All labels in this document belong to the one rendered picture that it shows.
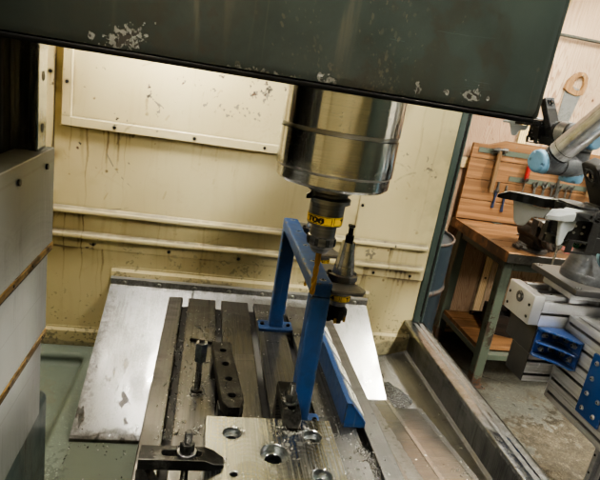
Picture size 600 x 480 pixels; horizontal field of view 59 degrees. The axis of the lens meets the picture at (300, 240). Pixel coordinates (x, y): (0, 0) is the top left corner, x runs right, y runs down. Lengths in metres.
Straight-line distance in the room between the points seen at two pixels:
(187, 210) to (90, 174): 0.32
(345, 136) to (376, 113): 0.05
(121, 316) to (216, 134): 0.65
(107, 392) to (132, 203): 0.59
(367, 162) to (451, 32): 0.17
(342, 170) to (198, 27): 0.23
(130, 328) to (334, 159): 1.21
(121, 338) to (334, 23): 1.32
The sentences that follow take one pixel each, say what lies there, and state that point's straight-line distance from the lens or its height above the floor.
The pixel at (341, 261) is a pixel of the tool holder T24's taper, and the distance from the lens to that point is 1.07.
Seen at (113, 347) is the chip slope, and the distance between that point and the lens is 1.71.
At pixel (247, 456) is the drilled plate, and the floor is 0.99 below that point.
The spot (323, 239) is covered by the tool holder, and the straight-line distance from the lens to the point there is 0.74.
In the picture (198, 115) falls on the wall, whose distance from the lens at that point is 1.72.
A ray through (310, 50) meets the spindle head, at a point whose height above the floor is 1.62.
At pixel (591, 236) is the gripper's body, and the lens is 1.03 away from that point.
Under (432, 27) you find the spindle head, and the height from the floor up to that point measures 1.66.
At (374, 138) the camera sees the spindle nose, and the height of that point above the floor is 1.53.
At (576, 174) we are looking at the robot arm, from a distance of 1.99.
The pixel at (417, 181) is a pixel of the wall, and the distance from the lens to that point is 1.88.
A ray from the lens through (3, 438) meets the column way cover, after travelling 1.00.
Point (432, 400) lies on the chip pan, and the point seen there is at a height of 0.68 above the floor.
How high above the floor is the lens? 1.58
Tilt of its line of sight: 16 degrees down
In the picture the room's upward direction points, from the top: 9 degrees clockwise
